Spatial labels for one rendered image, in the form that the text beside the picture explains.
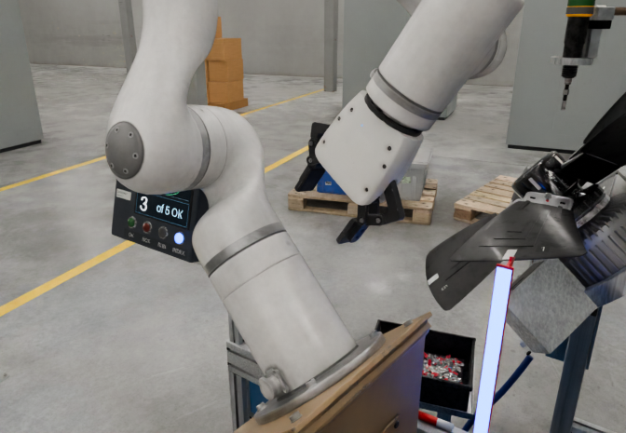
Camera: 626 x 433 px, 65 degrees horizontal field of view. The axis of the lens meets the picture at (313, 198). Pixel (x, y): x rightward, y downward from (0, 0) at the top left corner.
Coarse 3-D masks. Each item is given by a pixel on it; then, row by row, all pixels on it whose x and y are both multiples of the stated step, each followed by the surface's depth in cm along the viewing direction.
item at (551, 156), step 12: (552, 156) 104; (540, 168) 103; (552, 168) 103; (516, 180) 113; (528, 180) 105; (540, 180) 103; (552, 180) 103; (564, 180) 102; (576, 180) 103; (516, 192) 110; (540, 192) 104; (552, 192) 103; (564, 192) 102; (576, 192) 103; (588, 192) 103; (600, 192) 102; (576, 204) 101; (588, 204) 100; (576, 216) 101
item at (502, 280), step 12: (504, 276) 73; (504, 288) 73; (492, 300) 75; (504, 300) 74; (492, 312) 76; (504, 312) 75; (492, 324) 76; (492, 336) 77; (492, 348) 77; (492, 360) 78; (492, 372) 79; (492, 384) 79; (480, 396) 81; (492, 396) 80; (480, 408) 82; (480, 420) 82; (480, 432) 83
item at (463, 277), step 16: (480, 224) 117; (448, 240) 124; (464, 240) 118; (432, 256) 126; (448, 256) 120; (432, 272) 121; (448, 272) 117; (464, 272) 113; (480, 272) 110; (432, 288) 118; (464, 288) 111; (448, 304) 111
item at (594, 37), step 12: (600, 12) 87; (612, 12) 87; (600, 24) 87; (588, 36) 89; (600, 36) 88; (588, 48) 89; (552, 60) 91; (564, 60) 89; (576, 60) 88; (588, 60) 88
